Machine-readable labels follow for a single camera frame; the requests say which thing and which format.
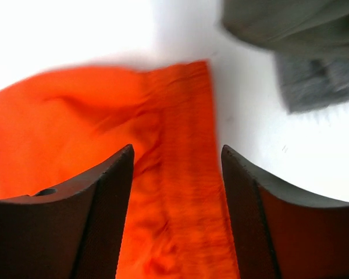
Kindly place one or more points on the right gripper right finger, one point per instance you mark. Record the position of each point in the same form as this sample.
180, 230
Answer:
280, 230

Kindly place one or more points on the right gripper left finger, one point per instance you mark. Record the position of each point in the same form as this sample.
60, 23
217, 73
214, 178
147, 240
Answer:
71, 230

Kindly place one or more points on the orange shorts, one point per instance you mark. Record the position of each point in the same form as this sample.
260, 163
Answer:
58, 124

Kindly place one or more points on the grey folded shorts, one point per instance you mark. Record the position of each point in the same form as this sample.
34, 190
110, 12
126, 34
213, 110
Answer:
308, 85

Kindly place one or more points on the olive green folded shorts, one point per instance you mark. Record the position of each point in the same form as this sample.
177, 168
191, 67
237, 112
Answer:
313, 29

